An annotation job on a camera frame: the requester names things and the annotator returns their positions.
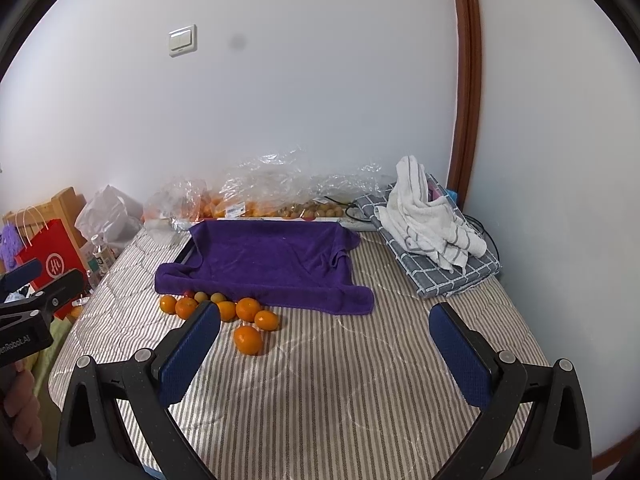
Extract orange mandarin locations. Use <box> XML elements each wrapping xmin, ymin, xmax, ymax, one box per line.
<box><xmin>158</xmin><ymin>295</ymin><xmax>177</xmax><ymax>315</ymax></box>
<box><xmin>235</xmin><ymin>297</ymin><xmax>262</xmax><ymax>323</ymax></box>
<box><xmin>217</xmin><ymin>300</ymin><xmax>236</xmax><ymax>323</ymax></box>
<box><xmin>175</xmin><ymin>297</ymin><xmax>198</xmax><ymax>320</ymax></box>
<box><xmin>254</xmin><ymin>310</ymin><xmax>280</xmax><ymax>332</ymax></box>

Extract green kiwi fruit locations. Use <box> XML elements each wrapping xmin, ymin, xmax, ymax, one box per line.
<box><xmin>210</xmin><ymin>292</ymin><xmax>227</xmax><ymax>304</ymax></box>
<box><xmin>194</xmin><ymin>292</ymin><xmax>209</xmax><ymax>304</ymax></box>

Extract large orange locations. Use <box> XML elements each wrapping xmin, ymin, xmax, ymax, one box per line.
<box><xmin>233</xmin><ymin>325</ymin><xmax>262</xmax><ymax>356</ymax></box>

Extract person's left hand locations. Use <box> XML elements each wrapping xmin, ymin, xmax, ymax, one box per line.
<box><xmin>4</xmin><ymin>361</ymin><xmax>42</xmax><ymax>452</ymax></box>

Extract purple plush toy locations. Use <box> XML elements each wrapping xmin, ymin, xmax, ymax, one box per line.
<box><xmin>0</xmin><ymin>223</ymin><xmax>24</xmax><ymax>271</ymax></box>

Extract red paper shopping bag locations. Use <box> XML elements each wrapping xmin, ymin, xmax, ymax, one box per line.
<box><xmin>16</xmin><ymin>219</ymin><xmax>88</xmax><ymax>318</ymax></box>

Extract plastic drink bottle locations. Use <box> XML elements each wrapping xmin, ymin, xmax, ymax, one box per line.
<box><xmin>91</xmin><ymin>233</ymin><xmax>116</xmax><ymax>276</ymax></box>

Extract wooden chair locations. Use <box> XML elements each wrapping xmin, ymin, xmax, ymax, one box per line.
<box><xmin>2</xmin><ymin>186</ymin><xmax>87</xmax><ymax>249</ymax></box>

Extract white plastic bag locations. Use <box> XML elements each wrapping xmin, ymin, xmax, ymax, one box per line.
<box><xmin>75</xmin><ymin>185</ymin><xmax>143</xmax><ymax>250</ymax></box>

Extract black tray under towel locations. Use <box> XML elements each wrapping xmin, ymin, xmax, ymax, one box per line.
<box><xmin>175</xmin><ymin>238</ymin><xmax>196</xmax><ymax>264</ymax></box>

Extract grey checked folded cloth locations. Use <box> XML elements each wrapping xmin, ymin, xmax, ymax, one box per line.
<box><xmin>354</xmin><ymin>173</ymin><xmax>502</xmax><ymax>300</ymax></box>

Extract striped bed quilt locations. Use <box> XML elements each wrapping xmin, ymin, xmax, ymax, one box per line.
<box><xmin>48</xmin><ymin>230</ymin><xmax>549</xmax><ymax>479</ymax></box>

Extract white striped towel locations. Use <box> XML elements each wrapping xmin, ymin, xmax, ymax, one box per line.
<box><xmin>374</xmin><ymin>155</ymin><xmax>487</xmax><ymax>274</ymax></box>

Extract purple towel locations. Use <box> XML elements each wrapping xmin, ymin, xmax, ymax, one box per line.
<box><xmin>154</xmin><ymin>220</ymin><xmax>374</xmax><ymax>315</ymax></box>

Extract clear plastic fruit bag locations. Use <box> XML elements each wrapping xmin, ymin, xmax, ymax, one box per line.
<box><xmin>142</xmin><ymin>150</ymin><xmax>392</xmax><ymax>231</ymax></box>

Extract white wall switch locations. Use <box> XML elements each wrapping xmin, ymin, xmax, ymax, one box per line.
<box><xmin>168</xmin><ymin>24</ymin><xmax>198</xmax><ymax>58</ymax></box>

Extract brown wooden door frame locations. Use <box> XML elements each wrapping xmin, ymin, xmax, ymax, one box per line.
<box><xmin>447</xmin><ymin>0</ymin><xmax>483</xmax><ymax>208</ymax></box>

